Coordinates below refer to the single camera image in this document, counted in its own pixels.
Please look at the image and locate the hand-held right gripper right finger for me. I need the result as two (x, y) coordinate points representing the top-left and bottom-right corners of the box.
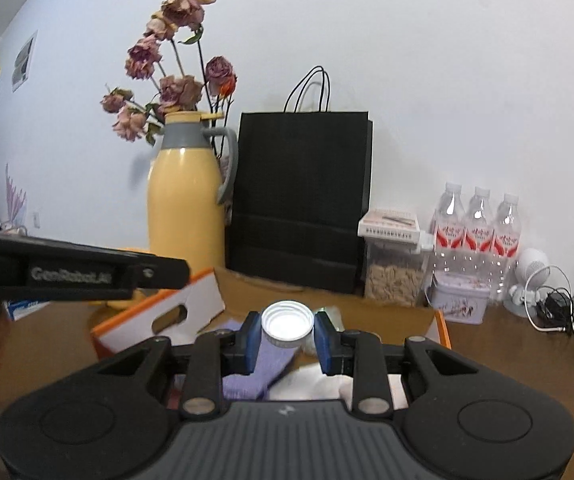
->
(313, 310), (480, 418)

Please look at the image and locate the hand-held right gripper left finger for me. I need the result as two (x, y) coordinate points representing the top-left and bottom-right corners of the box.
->
(97, 311), (264, 420)

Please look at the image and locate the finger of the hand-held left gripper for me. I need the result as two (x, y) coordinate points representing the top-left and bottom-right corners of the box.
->
(134, 255), (190, 291)

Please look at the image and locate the white round jar cap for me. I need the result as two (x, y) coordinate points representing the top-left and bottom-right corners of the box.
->
(261, 301), (315, 350)

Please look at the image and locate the orange red cardboard box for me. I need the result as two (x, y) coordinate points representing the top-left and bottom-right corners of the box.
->
(91, 266), (452, 406)

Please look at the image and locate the purple cloth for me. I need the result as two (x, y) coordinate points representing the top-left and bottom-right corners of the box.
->
(222, 327), (300, 401)

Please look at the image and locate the blue white box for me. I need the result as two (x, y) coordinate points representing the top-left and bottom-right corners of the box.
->
(4, 299), (52, 322)

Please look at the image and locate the yellow thermos jug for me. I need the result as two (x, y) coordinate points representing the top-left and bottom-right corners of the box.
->
(147, 111), (240, 271)

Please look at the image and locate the clear seed container white lid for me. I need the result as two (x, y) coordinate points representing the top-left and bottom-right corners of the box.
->
(358, 207), (435, 307)

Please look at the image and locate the white printed tin box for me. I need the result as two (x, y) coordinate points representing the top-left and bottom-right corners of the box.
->
(424, 271), (490, 323)

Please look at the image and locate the black paper bag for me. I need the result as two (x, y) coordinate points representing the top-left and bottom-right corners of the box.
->
(229, 66), (374, 295)

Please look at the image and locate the clear water bottle red label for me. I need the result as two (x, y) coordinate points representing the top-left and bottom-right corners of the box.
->
(431, 182), (468, 273)
(492, 192), (524, 301)
(464, 186), (495, 281)

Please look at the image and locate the dried pink rose bouquet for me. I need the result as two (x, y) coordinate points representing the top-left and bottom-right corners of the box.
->
(101, 0), (238, 147)

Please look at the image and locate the white round desk device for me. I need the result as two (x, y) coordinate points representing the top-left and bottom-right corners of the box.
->
(504, 247), (550, 318)

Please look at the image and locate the purple plant wall decal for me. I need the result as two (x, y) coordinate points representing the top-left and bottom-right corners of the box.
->
(6, 162), (28, 223)

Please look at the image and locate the wall poster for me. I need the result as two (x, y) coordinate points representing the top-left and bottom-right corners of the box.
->
(12, 31), (38, 92)

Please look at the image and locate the tangle of cables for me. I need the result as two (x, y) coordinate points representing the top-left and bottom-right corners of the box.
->
(527, 265), (574, 345)

